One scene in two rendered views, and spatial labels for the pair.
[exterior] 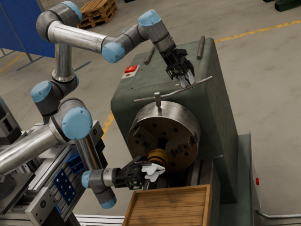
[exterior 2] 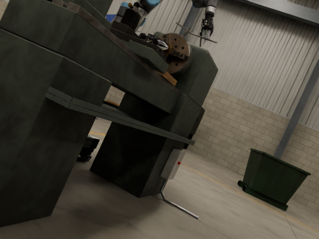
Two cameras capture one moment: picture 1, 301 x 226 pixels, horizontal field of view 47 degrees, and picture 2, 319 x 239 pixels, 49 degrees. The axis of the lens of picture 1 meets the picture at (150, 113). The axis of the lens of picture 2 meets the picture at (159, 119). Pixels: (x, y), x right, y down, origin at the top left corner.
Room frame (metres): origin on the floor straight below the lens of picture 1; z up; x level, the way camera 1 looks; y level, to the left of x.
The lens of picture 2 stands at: (-1.30, 0.05, 0.63)
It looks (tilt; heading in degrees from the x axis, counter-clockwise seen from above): 0 degrees down; 356
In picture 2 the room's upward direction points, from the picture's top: 25 degrees clockwise
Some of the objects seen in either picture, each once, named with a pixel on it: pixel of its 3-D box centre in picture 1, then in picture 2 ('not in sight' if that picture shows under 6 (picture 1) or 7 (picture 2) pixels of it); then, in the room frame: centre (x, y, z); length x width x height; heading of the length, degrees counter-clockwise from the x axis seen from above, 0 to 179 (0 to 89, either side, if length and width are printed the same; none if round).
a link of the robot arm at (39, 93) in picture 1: (45, 96); (126, 10); (1.71, 0.47, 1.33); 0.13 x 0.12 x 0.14; 136
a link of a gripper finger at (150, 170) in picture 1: (152, 170); (162, 42); (1.11, 0.07, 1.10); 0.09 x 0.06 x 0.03; 67
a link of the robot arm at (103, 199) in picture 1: (104, 193); not in sight; (1.23, 0.32, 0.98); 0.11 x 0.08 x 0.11; 12
